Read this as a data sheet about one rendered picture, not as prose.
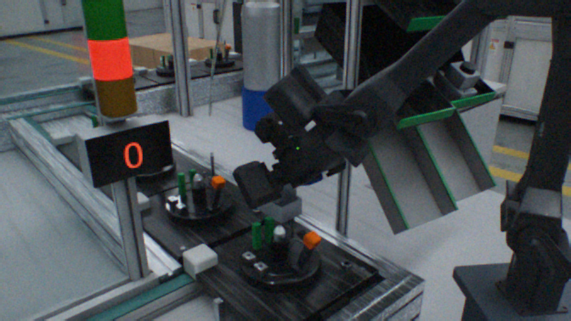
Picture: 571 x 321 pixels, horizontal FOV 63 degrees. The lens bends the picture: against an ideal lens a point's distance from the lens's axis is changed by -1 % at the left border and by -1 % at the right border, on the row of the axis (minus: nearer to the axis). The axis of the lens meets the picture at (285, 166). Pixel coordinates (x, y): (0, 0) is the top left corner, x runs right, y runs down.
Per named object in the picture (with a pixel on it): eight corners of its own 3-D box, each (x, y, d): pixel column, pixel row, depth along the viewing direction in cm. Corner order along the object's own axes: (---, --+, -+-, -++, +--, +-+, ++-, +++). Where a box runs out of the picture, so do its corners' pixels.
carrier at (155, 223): (281, 220, 97) (281, 166, 92) (179, 267, 83) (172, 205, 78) (217, 180, 114) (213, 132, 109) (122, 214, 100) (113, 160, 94)
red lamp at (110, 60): (138, 76, 62) (134, 38, 60) (102, 82, 59) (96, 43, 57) (123, 69, 66) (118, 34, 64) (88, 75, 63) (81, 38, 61)
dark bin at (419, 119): (449, 117, 84) (470, 86, 79) (396, 131, 78) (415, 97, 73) (364, 30, 99) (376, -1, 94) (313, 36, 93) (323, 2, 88)
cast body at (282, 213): (302, 214, 75) (302, 175, 72) (281, 224, 72) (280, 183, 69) (268, 195, 81) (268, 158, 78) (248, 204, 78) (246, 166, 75)
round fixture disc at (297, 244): (337, 268, 80) (338, 258, 79) (274, 306, 71) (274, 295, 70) (284, 233, 89) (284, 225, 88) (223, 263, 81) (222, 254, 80)
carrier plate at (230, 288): (378, 279, 80) (379, 269, 79) (270, 351, 66) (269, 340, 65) (286, 222, 96) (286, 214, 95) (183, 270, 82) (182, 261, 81)
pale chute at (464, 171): (482, 192, 101) (497, 185, 97) (439, 208, 94) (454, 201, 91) (425, 81, 108) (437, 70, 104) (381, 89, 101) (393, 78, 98)
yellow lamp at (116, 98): (144, 111, 64) (139, 76, 62) (109, 120, 61) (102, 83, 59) (128, 103, 68) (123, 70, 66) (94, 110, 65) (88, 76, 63)
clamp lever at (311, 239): (308, 267, 75) (322, 238, 71) (300, 273, 74) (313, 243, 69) (295, 251, 77) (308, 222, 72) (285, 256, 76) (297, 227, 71)
